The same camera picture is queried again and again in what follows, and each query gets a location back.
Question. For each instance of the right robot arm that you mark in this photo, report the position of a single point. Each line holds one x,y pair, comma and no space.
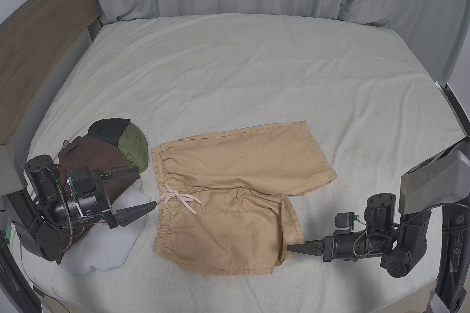
407,249

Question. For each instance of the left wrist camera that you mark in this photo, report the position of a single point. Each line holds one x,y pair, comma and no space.
79,181

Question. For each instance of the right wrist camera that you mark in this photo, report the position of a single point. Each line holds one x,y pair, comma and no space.
343,220

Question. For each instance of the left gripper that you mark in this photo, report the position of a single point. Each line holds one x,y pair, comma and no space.
88,207

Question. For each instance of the green garment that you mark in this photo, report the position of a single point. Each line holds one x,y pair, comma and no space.
134,146

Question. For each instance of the brown garment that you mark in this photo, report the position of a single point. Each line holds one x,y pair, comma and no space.
99,155

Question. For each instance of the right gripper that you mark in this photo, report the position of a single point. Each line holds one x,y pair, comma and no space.
341,247

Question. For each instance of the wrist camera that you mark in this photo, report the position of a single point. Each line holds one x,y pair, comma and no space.
343,220
79,181

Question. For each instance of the black garment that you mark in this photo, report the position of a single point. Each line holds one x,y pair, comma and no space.
108,130

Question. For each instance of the bed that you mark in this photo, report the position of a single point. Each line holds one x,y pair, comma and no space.
238,65

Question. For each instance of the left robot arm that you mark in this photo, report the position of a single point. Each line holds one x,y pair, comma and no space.
40,238

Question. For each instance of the white garment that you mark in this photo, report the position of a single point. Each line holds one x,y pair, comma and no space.
106,249

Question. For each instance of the beige shorts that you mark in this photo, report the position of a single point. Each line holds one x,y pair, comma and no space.
220,175

